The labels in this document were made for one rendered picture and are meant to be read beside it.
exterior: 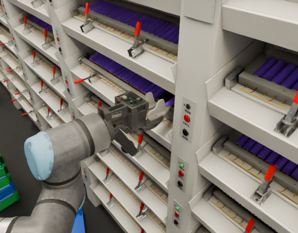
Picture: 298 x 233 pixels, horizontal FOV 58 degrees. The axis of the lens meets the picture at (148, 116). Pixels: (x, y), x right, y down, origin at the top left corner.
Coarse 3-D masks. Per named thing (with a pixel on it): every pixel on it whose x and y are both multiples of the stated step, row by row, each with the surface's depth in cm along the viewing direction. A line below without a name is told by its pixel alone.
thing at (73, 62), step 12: (84, 48) 111; (72, 60) 110; (72, 72) 110; (84, 72) 108; (108, 72) 104; (84, 84) 108; (96, 84) 101; (108, 84) 99; (108, 96) 94; (156, 132) 78; (168, 132) 77; (168, 144) 76
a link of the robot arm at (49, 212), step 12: (36, 204) 56; (48, 204) 55; (60, 204) 55; (24, 216) 54; (36, 216) 53; (48, 216) 52; (60, 216) 53; (72, 216) 56; (0, 228) 50; (12, 228) 50; (24, 228) 50; (36, 228) 50; (48, 228) 51; (60, 228) 52; (72, 228) 56
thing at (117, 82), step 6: (84, 60) 109; (90, 66) 106; (96, 66) 104; (102, 72) 101; (108, 78) 98; (114, 78) 96; (120, 84) 93; (126, 84) 92; (126, 90) 91; (132, 90) 90; (144, 96) 86; (168, 114) 79
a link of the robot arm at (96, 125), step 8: (88, 120) 58; (96, 120) 59; (88, 128) 57; (96, 128) 58; (104, 128) 59; (96, 136) 58; (104, 136) 59; (96, 144) 58; (104, 144) 60; (96, 152) 60
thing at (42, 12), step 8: (8, 0) 145; (16, 0) 131; (24, 0) 127; (32, 0) 124; (40, 0) 117; (24, 8) 128; (32, 8) 118; (40, 8) 115; (40, 16) 116; (48, 16) 108
